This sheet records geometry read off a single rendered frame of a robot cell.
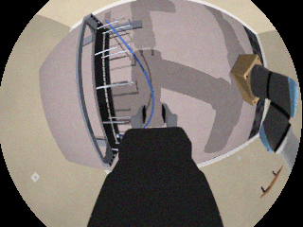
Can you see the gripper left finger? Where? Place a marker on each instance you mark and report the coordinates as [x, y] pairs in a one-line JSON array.
[[139, 118]]

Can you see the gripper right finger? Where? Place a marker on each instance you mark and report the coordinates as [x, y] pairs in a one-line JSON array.
[[169, 118]]

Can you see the grey patch panel rack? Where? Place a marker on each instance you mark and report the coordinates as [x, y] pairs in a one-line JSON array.
[[102, 79]]

